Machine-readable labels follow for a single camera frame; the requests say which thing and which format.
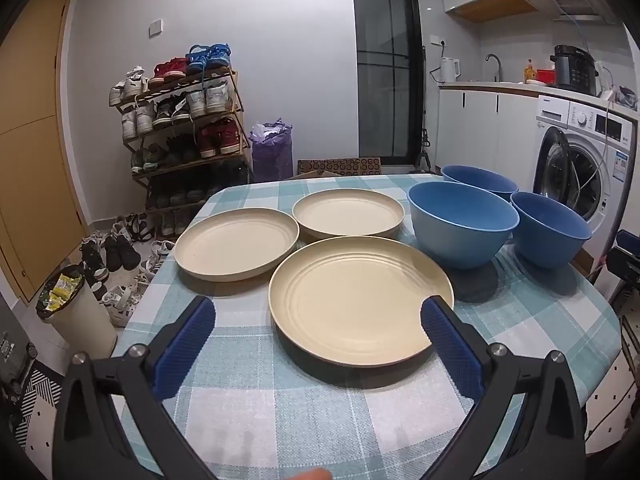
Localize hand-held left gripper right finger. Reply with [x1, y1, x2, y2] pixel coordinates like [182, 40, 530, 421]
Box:
[420, 295, 588, 480]

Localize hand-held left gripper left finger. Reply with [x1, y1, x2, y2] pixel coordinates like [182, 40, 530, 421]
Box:
[52, 295, 221, 480]

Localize beige round plate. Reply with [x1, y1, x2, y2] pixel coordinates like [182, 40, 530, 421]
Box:
[174, 207, 301, 282]
[292, 188, 406, 240]
[268, 236, 455, 368]

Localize light blue bowl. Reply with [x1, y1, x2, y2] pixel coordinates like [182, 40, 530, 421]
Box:
[406, 180, 521, 271]

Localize beige trash bin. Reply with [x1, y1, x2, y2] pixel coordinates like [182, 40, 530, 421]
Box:
[36, 265, 118, 358]

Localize scattered sneakers group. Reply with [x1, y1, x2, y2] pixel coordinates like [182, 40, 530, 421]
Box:
[80, 212, 176, 328]

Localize teal checked tablecloth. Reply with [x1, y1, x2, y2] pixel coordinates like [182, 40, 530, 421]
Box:
[112, 172, 623, 480]

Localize yellow wrapper trash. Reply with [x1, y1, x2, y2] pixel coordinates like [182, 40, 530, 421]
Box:
[42, 272, 83, 311]

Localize white washing machine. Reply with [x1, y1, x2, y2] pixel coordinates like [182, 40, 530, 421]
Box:
[531, 96, 640, 261]

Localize black and white rug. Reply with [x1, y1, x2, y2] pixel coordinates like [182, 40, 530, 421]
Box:
[0, 367, 66, 461]

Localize dark grey appliance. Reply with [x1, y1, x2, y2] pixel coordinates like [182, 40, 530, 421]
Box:
[0, 327, 38, 401]

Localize dark floor mop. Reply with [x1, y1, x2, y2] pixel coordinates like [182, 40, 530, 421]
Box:
[412, 45, 435, 175]

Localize black pressure cooker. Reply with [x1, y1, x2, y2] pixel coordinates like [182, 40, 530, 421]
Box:
[550, 45, 599, 97]

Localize white lower cabinets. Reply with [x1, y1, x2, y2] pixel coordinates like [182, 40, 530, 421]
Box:
[436, 81, 543, 181]

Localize wooden shoe rack with shoes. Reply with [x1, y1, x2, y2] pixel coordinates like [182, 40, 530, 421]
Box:
[109, 44, 250, 238]

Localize purple plastic bag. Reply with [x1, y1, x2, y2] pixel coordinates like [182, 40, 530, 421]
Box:
[249, 119, 294, 182]

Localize yellow wooden door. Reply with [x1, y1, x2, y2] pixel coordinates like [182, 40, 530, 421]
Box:
[0, 0, 93, 306]

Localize steel range hood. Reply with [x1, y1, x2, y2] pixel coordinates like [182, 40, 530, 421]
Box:
[520, 0, 621, 23]

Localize black framed glass door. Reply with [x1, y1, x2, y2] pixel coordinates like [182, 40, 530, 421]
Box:
[350, 0, 426, 163]

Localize ring patterned cardboard box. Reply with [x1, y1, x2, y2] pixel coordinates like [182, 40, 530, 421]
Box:
[290, 157, 382, 181]

